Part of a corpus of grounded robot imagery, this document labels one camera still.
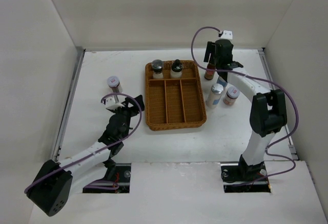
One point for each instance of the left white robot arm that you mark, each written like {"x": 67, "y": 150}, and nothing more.
{"x": 51, "y": 187}

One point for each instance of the metal frame rail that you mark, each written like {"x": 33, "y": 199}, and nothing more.
{"x": 57, "y": 144}
{"x": 279, "y": 104}

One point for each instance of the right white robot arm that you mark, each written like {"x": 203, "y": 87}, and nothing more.
{"x": 267, "y": 115}

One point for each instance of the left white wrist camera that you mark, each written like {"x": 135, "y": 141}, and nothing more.
{"x": 110, "y": 101}

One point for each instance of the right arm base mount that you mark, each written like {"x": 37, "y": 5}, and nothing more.
{"x": 237, "y": 180}

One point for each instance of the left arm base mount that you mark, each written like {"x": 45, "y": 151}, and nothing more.
{"x": 116, "y": 180}

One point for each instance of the left metal frame rail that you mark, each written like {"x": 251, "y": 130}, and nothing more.
{"x": 57, "y": 144}

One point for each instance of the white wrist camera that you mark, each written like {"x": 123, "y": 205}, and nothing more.
{"x": 110, "y": 101}
{"x": 226, "y": 34}

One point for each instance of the right metal frame rail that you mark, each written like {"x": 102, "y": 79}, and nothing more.
{"x": 279, "y": 104}

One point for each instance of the red sauce bottle yellow cap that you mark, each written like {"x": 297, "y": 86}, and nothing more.
{"x": 210, "y": 72}

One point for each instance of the grey-lid dark spice jar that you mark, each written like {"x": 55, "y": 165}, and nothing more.
{"x": 113, "y": 83}

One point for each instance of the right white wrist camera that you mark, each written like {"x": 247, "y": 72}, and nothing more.
{"x": 226, "y": 34}

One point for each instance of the silver-lid white blue canister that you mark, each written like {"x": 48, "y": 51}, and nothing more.
{"x": 222, "y": 82}

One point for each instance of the brown wicker divided tray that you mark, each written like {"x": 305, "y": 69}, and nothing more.
{"x": 174, "y": 103}

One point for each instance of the black-knob salt shaker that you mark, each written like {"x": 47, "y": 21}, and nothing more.
{"x": 176, "y": 69}

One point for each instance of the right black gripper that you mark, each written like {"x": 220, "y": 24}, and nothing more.
{"x": 210, "y": 49}

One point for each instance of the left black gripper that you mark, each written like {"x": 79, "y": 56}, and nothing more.
{"x": 136, "y": 104}

